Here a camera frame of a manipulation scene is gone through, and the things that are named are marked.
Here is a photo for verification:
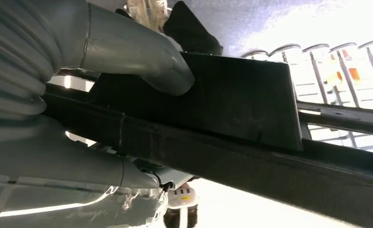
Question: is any white metal barrier fence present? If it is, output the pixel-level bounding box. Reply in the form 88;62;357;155
241;38;373;155

